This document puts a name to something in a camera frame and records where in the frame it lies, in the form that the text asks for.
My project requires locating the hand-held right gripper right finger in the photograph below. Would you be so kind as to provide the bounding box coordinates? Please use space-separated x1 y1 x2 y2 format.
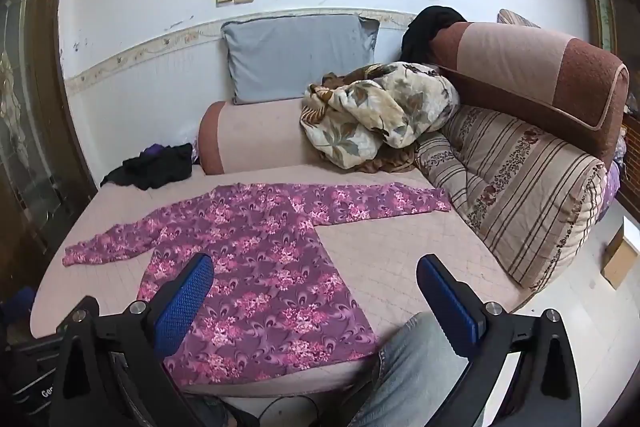
416 254 584 427

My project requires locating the black garment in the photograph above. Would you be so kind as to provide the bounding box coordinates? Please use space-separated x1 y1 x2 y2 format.
400 6 467 66

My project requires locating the striped floral cushion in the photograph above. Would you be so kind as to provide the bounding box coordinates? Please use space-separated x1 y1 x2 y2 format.
416 105 608 291

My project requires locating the brown and pink bolster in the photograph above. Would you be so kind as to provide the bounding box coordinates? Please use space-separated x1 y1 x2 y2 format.
198 98 321 176

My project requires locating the grey pillow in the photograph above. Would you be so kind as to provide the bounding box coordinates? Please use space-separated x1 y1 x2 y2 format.
221 14 381 106

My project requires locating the brown and pink backrest cushion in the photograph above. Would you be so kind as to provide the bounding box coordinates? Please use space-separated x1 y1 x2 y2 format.
431 21 630 168

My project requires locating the purple floral long-sleeve shirt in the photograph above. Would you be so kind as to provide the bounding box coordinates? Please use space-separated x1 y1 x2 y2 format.
62 182 453 388

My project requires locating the person's jeans leg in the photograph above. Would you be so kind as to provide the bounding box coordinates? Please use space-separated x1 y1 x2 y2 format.
350 312 483 427

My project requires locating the cream floral blanket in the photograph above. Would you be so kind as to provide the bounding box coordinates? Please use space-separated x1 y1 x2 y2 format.
300 62 461 171

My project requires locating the wooden door frame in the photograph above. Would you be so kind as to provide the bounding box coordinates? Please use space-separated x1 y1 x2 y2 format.
580 0 623 54

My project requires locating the black cloth with purple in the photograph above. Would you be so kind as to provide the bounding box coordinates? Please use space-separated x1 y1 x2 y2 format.
100 143 196 192

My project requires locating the wooden glass door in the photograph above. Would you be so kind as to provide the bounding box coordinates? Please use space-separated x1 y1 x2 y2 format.
0 0 98 308

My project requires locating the cardboard box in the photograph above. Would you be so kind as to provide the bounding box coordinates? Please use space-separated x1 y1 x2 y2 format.
600 222 638 291

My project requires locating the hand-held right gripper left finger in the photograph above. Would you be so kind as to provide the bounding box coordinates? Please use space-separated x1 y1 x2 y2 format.
47 253 216 427

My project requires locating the black cable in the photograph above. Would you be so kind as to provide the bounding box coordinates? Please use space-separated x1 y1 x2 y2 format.
257 394 326 427

